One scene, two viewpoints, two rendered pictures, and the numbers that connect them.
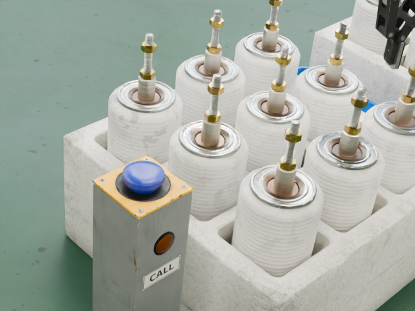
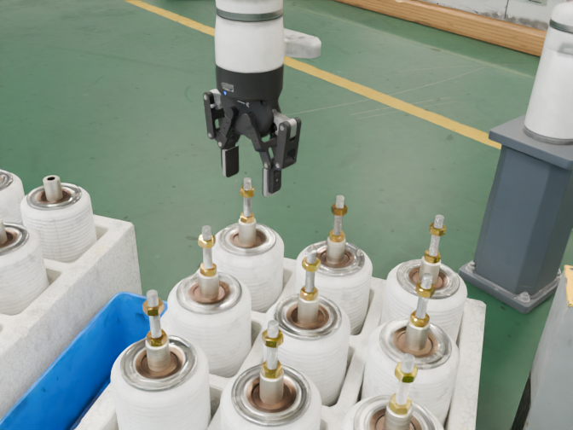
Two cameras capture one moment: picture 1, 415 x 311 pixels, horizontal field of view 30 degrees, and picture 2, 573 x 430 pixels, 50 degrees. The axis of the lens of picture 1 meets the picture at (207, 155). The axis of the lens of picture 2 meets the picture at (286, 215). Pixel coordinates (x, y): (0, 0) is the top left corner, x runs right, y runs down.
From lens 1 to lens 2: 116 cm
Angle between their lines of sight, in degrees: 89
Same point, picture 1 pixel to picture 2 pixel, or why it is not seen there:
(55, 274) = not seen: outside the picture
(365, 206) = not seen: hidden behind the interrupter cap
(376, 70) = (31, 334)
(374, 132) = (278, 255)
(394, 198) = not seen: hidden behind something
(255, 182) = (443, 293)
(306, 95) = (246, 310)
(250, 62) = (205, 374)
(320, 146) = (347, 271)
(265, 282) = (476, 313)
